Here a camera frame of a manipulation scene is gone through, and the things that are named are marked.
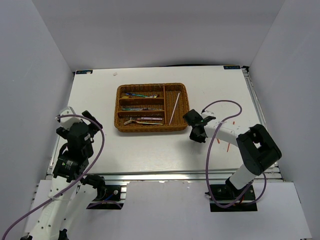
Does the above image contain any silver patterned table knife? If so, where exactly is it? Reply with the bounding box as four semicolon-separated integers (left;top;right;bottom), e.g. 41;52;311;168
141;107;162;111

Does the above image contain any woven wicker cutlery tray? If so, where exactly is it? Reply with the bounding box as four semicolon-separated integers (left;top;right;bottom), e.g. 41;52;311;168
114;83;190;133

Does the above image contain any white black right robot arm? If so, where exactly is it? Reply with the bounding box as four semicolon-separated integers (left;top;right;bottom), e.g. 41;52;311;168
183;109;282;200

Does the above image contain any blue table label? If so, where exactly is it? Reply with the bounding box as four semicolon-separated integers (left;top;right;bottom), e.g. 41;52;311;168
223;65;241;70
75;69;93;75

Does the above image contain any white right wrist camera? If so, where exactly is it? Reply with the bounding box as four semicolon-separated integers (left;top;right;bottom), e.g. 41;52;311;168
201;110;216;119

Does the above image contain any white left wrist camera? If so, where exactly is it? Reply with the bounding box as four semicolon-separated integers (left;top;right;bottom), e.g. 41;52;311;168
55;106;82;130

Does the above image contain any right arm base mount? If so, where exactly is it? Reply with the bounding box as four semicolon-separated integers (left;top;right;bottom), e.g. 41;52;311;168
204;184;258;213

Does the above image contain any right blue table label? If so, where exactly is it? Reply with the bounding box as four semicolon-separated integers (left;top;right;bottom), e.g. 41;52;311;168
223;65;241;70

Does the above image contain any purple iridescent spoon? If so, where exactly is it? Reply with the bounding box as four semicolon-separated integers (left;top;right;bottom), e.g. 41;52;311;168
146;94;159;99

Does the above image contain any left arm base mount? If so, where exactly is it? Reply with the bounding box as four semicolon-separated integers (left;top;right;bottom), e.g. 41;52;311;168
87;184;127;210

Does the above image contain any iridescent round bowl spoon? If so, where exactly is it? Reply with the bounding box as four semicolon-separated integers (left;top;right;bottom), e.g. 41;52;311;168
125;92;148;98

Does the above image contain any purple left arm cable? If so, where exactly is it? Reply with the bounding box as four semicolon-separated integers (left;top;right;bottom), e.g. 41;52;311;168
0;114;125;240

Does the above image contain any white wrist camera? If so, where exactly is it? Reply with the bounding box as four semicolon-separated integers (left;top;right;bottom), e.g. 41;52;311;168
201;110;216;119
55;106;82;130

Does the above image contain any green handled table knife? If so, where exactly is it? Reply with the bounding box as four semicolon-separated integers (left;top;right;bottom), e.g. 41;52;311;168
121;107;146;112

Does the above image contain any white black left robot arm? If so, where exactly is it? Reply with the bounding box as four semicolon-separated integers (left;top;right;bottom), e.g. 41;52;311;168
22;107;103;240

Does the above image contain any white chopstick short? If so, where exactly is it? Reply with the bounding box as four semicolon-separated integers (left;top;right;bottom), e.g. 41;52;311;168
169;92;181;125

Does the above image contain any pink handled fork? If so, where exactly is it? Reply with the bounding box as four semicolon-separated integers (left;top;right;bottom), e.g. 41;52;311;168
130;117;163;121

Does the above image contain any aluminium table frame rail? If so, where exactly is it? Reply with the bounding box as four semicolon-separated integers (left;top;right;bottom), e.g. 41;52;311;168
46;65;288;185

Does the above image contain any left blue table label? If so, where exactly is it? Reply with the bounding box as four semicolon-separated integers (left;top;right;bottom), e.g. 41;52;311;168
75;69;93;75

